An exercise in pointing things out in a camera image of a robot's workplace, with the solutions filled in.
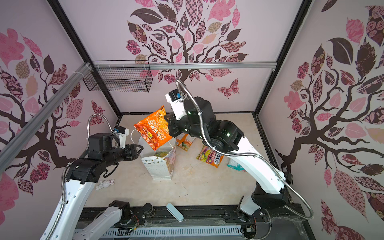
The back aluminium rail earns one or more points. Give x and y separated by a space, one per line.
188 66

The aluminium rail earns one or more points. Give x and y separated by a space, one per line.
11 150
188 66

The green yellow Fox's candy bag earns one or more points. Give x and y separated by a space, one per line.
161 154

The small white plush toy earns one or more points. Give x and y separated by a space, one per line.
105 184

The light blue remote-like device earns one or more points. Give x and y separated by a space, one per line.
175 212

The left aluminium rail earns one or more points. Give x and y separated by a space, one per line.
11 150

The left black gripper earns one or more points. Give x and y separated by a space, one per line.
131 150

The white slotted cable duct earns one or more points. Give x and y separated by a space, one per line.
160 232

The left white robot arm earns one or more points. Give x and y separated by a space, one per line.
104 147

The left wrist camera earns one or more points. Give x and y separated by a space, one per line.
122 134

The black wire basket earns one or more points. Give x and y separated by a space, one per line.
119 77

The white paper gift bag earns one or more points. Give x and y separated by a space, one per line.
159 168

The orange white snack packet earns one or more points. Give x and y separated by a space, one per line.
184 141

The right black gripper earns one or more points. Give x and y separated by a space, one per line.
171 118

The black knob on base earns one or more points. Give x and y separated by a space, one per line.
149 210

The teal white snack packet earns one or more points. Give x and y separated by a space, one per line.
235 166

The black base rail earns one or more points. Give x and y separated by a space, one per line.
278 224

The orange chestnut snack bag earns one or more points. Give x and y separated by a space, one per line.
154 129

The pink Fox's candy bag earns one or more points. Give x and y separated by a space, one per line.
210 157

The left metal flex conduit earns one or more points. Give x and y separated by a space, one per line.
75 190

